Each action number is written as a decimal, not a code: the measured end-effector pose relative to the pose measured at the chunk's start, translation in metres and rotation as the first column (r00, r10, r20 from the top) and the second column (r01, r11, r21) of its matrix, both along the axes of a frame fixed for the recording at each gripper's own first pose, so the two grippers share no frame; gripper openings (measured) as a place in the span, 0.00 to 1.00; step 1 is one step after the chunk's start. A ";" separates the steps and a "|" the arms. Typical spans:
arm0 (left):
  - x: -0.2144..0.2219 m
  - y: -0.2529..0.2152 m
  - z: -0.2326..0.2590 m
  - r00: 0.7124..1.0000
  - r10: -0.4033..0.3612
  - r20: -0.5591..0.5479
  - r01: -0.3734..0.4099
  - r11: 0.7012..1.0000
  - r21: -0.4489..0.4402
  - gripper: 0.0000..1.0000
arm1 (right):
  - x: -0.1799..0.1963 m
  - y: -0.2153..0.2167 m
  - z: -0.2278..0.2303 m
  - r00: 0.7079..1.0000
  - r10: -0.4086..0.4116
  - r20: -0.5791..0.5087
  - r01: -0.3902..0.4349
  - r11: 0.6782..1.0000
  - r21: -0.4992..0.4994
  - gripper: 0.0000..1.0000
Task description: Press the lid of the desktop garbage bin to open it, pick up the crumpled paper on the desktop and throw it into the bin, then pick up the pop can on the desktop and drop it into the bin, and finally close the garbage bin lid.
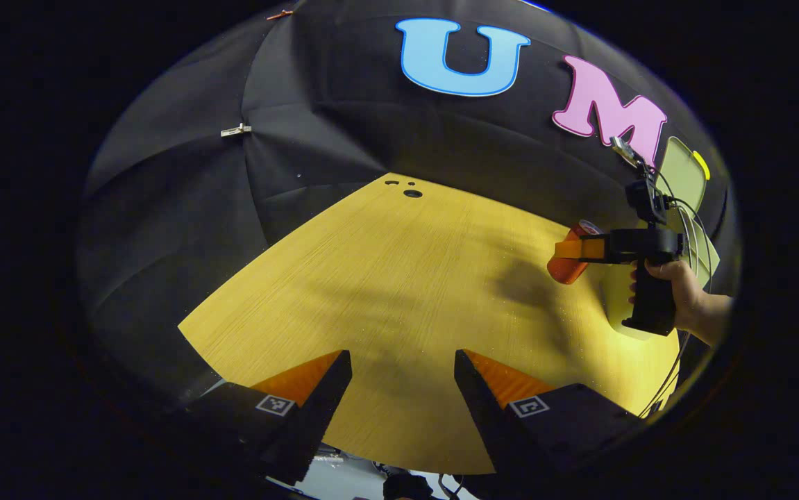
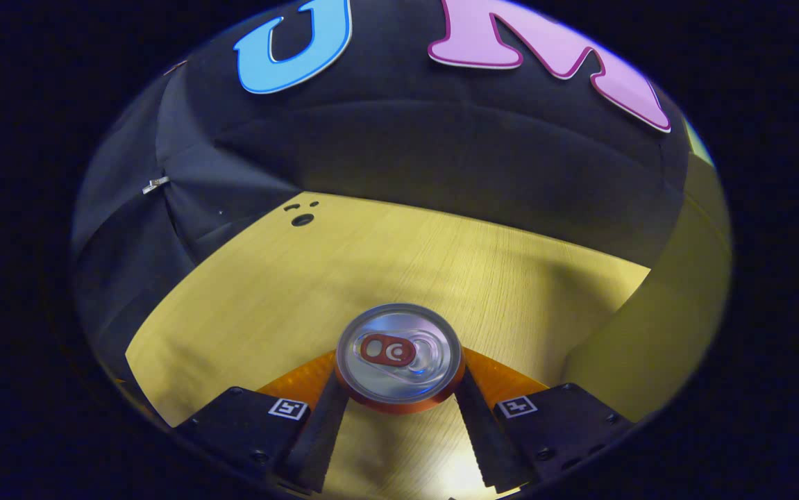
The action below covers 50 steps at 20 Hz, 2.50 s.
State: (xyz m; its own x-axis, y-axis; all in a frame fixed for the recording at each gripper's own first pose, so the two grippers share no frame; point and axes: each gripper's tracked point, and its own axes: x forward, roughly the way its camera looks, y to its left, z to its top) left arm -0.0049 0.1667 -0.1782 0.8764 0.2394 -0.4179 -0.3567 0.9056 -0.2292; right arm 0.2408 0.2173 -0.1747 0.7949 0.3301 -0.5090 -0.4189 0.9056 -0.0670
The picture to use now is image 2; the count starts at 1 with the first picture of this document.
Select red pop can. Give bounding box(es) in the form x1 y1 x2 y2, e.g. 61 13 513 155
334 303 466 416

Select wooden desktop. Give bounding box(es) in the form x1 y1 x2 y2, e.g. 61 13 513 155
125 191 652 500

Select pale green desktop garbage bin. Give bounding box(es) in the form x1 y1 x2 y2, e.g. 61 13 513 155
560 117 733 426

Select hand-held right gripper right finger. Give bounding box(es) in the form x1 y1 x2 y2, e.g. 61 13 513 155
453 347 634 492

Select black backdrop cloth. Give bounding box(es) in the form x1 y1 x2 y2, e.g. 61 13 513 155
72 0 691 390

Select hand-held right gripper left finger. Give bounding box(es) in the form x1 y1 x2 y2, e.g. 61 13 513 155
174 351 351 495

